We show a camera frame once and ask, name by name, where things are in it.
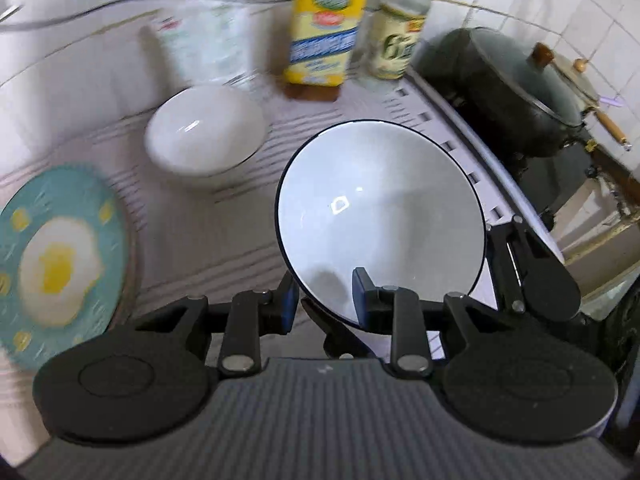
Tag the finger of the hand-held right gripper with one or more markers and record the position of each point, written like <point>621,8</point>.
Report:
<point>512,265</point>

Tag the gas stove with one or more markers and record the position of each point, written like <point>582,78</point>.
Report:
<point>560,180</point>

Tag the glass lid with wooden knob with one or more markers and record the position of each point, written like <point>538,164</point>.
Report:
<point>520,70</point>

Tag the large white dark-rimmed bowl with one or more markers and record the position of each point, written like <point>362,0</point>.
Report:
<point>380,185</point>

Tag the clear vinegar bottle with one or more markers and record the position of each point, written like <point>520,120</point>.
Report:
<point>395,45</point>

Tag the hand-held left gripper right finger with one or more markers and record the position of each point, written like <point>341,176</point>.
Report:
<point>361,302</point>

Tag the white ribbed bowl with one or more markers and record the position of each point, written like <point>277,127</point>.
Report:
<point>205,130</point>

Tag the yellow label oil bottle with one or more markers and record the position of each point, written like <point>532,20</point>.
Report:
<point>320,35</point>

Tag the white plastic packet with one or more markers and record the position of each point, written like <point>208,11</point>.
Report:
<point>205,45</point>

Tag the blue fried egg print plate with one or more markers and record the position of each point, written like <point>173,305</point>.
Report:
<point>60,265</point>

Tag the dark wok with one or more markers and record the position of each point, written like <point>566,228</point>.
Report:
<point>465,80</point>

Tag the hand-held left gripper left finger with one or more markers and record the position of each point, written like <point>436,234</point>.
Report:
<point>287,305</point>

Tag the striped white tablecloth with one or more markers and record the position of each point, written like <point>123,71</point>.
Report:
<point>200,240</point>

